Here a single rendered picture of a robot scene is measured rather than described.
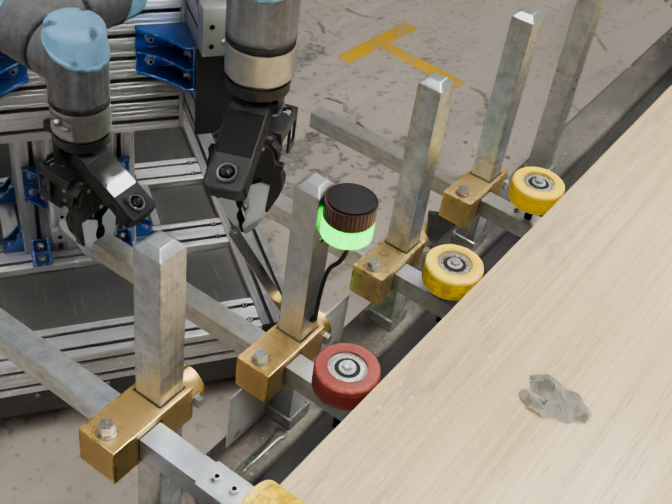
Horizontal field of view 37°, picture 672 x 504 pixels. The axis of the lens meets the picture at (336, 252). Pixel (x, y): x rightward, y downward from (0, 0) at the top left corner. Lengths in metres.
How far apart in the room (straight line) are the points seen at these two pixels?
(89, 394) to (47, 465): 1.15
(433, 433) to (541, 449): 0.12
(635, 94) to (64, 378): 1.51
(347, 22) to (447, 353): 2.64
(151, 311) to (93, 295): 1.30
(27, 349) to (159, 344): 0.20
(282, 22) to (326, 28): 2.69
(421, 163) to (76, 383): 0.54
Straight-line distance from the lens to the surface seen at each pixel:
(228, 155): 1.05
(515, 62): 1.50
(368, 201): 1.09
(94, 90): 1.24
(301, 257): 1.16
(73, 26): 1.22
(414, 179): 1.34
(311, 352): 1.28
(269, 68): 1.04
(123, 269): 1.37
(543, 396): 1.21
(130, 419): 1.03
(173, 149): 2.66
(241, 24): 1.02
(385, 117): 3.26
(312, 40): 3.62
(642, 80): 2.32
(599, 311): 1.35
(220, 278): 2.28
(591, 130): 2.09
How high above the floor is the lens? 1.78
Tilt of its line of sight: 41 degrees down
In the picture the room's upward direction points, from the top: 9 degrees clockwise
